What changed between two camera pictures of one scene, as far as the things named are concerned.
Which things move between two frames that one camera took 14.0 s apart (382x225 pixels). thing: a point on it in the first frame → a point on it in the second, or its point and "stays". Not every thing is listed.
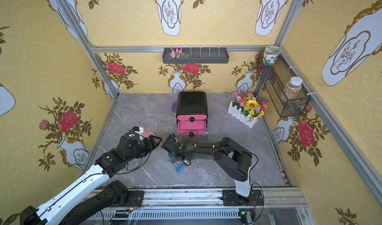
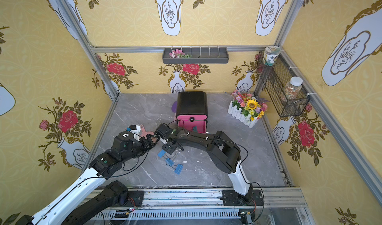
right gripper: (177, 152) → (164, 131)
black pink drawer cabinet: (191, 113) stays
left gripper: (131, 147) stays
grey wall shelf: (195, 56) stays
